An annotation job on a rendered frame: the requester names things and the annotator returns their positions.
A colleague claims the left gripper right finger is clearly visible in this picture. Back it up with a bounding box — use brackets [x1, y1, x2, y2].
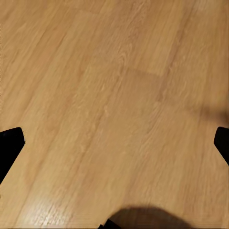
[214, 127, 229, 165]

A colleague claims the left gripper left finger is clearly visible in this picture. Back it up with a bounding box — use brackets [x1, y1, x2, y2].
[0, 127, 25, 184]

